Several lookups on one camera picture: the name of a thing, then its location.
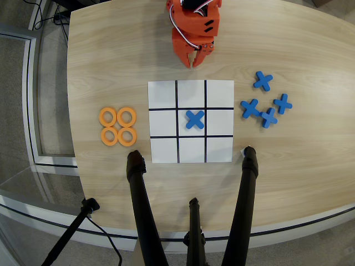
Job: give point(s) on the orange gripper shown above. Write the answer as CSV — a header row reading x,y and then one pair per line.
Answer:
x,y
181,44

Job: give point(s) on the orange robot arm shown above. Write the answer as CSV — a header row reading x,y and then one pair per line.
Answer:
x,y
194,20

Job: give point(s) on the white tic-tac-toe board sheet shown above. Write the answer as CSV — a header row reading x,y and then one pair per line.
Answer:
x,y
163,95

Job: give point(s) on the blue foam cross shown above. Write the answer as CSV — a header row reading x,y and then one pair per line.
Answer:
x,y
263,81
250,108
195,119
269,118
283,104

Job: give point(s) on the metal framed glass panel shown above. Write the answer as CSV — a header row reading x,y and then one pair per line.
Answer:
x,y
30,97

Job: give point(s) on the short black tripod leg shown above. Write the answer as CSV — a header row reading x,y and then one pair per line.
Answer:
x,y
195,230

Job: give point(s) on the thin black stand pole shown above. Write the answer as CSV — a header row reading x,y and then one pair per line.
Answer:
x,y
70,230

